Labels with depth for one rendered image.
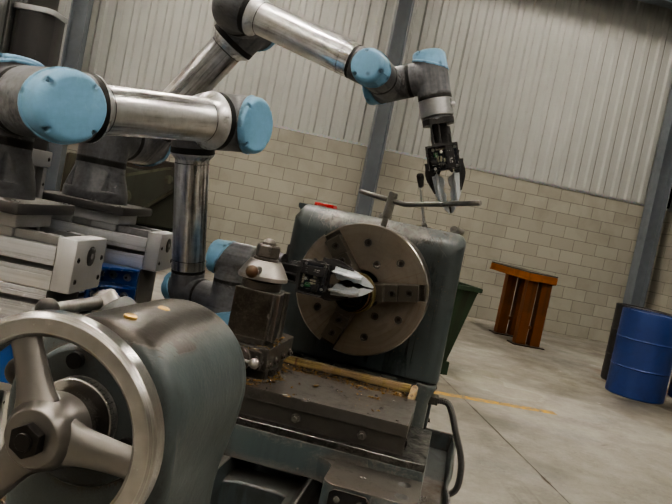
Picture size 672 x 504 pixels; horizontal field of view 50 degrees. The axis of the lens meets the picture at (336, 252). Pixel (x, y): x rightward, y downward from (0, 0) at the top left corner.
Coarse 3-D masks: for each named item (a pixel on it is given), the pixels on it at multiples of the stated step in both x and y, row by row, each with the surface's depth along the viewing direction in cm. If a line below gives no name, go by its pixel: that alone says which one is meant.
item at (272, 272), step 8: (248, 264) 111; (256, 264) 111; (264, 264) 111; (272, 264) 111; (280, 264) 112; (240, 272) 111; (264, 272) 110; (272, 272) 110; (280, 272) 112; (264, 280) 110; (272, 280) 110; (280, 280) 111
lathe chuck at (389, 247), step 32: (352, 224) 169; (320, 256) 171; (384, 256) 168; (416, 256) 166; (320, 320) 171; (352, 320) 169; (384, 320) 168; (416, 320) 167; (352, 352) 170; (384, 352) 168
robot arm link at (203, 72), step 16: (224, 32) 172; (208, 48) 175; (224, 48) 174; (240, 48) 173; (256, 48) 176; (192, 64) 176; (208, 64) 175; (224, 64) 176; (176, 80) 178; (192, 80) 176; (208, 80) 177; (144, 144) 178; (160, 144) 182; (144, 160) 183; (160, 160) 188
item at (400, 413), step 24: (264, 384) 108; (288, 384) 111; (312, 384) 114; (336, 384) 118; (264, 408) 106; (288, 408) 105; (312, 408) 104; (336, 408) 103; (360, 408) 106; (384, 408) 108; (408, 408) 111; (336, 432) 104; (360, 432) 103; (384, 432) 103
